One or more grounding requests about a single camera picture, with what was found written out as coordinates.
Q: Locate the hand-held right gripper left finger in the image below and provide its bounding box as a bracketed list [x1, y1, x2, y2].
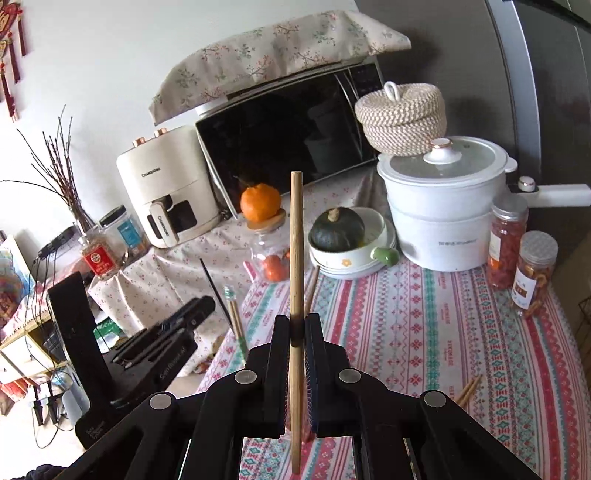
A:
[76, 314, 294, 480]

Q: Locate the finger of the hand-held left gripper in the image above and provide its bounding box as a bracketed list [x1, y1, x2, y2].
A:
[139, 296, 216, 337]
[111, 318, 200, 367]

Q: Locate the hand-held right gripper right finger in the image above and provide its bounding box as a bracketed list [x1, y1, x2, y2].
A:
[302, 313, 543, 480]

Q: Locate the light wooden chopstick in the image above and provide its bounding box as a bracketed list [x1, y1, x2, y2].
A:
[290, 172, 306, 474]

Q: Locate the black chopstick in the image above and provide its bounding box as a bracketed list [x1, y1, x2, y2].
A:
[199, 258, 232, 331]

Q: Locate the green glass chopstick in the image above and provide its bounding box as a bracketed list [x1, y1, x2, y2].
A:
[223, 286, 250, 366]

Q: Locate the floral tablecloth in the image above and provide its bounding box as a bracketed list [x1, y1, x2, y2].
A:
[88, 164, 393, 365]

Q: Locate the small orange fruit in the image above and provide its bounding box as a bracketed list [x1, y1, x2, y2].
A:
[262, 255, 285, 282]

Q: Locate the striped patterned tablecloth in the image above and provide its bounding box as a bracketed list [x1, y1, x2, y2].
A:
[198, 249, 591, 480]

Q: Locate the glass jar wooden lid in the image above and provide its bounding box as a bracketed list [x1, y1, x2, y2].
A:
[245, 210, 293, 282]

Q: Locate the plastic jar blue label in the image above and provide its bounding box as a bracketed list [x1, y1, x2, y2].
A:
[99, 204, 151, 262]

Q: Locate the glass bottle red label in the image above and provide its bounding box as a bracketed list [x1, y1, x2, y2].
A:
[78, 225, 121, 280]

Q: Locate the dark green squash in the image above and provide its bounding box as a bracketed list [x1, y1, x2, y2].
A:
[308, 207, 365, 251]

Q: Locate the wooden shelf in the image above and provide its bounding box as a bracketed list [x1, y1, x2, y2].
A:
[0, 314, 63, 386]

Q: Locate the large orange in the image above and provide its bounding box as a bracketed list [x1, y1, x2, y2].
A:
[240, 183, 282, 222]

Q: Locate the cream air fryer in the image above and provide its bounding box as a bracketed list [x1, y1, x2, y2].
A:
[115, 128, 221, 249]

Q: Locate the colourful printed package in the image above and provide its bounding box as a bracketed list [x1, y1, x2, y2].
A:
[0, 234, 35, 326]

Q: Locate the white electric pot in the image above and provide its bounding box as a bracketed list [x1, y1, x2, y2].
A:
[376, 136, 591, 272]

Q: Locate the dry twig bunch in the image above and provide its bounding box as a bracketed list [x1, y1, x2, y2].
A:
[0, 108, 99, 236]

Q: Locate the black microwave oven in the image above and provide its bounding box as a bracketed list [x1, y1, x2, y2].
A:
[194, 58, 394, 220]

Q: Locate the jar of red berries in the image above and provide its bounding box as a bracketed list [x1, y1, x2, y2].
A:
[487, 194, 529, 291]

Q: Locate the jar of brown snacks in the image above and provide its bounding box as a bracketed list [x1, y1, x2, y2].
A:
[509, 231, 559, 319]

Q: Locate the glass pot lid white knob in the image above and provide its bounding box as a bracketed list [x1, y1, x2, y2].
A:
[378, 136, 509, 179]

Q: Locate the floral cloth cover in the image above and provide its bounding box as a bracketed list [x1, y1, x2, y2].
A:
[148, 9, 411, 126]

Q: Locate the grey refrigerator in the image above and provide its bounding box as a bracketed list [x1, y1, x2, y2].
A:
[355, 0, 591, 264]

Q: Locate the white pan green handle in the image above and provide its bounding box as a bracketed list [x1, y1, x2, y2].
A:
[308, 208, 400, 274]

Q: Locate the black cable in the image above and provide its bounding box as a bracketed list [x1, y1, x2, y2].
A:
[25, 249, 65, 374]

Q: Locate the woven rope basket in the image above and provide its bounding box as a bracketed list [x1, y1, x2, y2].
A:
[355, 81, 448, 155]

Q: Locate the red knot wall decoration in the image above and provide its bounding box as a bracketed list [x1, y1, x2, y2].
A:
[0, 0, 29, 123]

